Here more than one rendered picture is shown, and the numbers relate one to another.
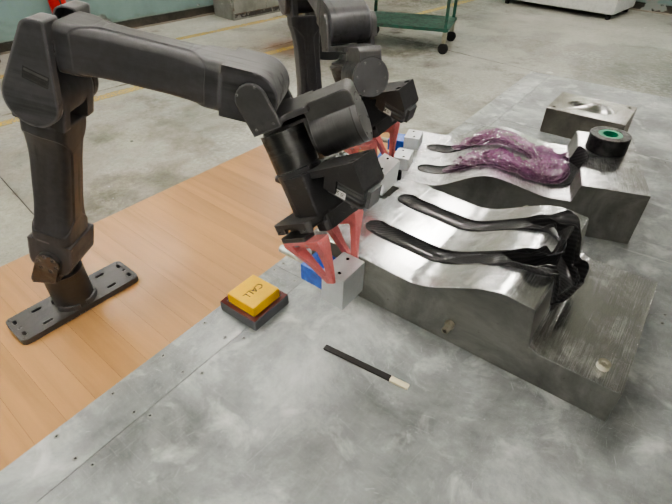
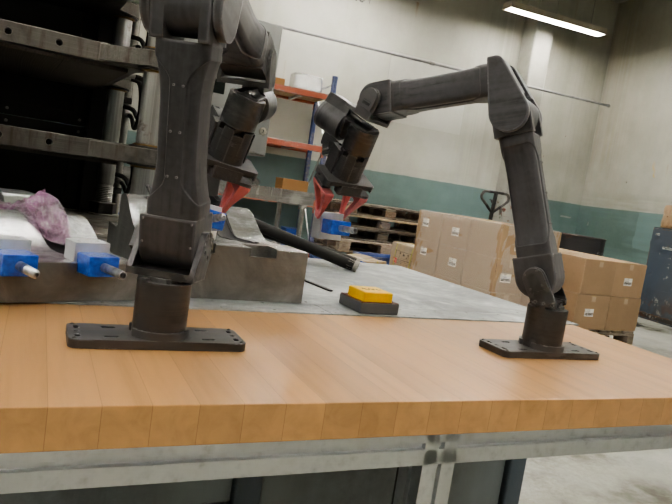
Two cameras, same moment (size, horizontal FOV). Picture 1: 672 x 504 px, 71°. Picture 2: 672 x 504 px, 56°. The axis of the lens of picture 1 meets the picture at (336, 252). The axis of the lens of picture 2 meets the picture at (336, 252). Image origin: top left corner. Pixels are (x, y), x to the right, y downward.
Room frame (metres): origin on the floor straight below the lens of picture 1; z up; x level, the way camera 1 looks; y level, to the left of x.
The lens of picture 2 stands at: (1.62, 0.53, 1.01)
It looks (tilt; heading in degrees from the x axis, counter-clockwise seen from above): 6 degrees down; 204
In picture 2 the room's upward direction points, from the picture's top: 9 degrees clockwise
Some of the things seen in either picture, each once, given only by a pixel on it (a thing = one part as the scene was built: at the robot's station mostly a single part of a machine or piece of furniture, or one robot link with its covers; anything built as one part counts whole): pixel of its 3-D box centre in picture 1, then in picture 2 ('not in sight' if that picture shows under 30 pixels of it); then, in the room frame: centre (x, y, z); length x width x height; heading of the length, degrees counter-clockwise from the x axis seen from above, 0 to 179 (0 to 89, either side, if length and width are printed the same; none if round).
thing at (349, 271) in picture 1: (315, 266); (338, 227); (0.51, 0.03, 0.93); 0.13 x 0.05 x 0.05; 53
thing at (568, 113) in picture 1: (587, 119); not in sight; (1.25, -0.70, 0.84); 0.20 x 0.15 x 0.07; 53
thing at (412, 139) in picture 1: (393, 141); (17, 264); (1.07, -0.14, 0.86); 0.13 x 0.05 x 0.05; 70
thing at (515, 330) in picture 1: (477, 259); (195, 238); (0.60, -0.23, 0.87); 0.50 x 0.26 x 0.14; 53
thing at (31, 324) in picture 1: (68, 284); (543, 328); (0.57, 0.44, 0.84); 0.20 x 0.07 x 0.08; 140
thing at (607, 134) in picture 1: (607, 141); not in sight; (0.92, -0.57, 0.93); 0.08 x 0.08 x 0.04
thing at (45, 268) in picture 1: (60, 252); (545, 287); (0.57, 0.43, 0.90); 0.09 x 0.06 x 0.06; 173
